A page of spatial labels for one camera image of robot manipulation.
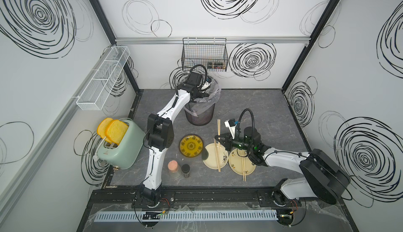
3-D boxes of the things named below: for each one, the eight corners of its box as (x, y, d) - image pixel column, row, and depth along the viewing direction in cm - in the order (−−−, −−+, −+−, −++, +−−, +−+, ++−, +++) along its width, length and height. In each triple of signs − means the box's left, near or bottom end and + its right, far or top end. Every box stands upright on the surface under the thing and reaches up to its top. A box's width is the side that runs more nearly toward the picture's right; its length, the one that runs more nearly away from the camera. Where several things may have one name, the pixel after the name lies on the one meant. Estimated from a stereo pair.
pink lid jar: (170, 177, 82) (166, 171, 73) (171, 167, 85) (168, 160, 77) (181, 177, 82) (178, 171, 73) (182, 167, 85) (179, 160, 77)
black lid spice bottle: (183, 178, 82) (180, 171, 74) (183, 170, 84) (181, 164, 76) (190, 178, 82) (188, 171, 74) (190, 170, 84) (189, 164, 76)
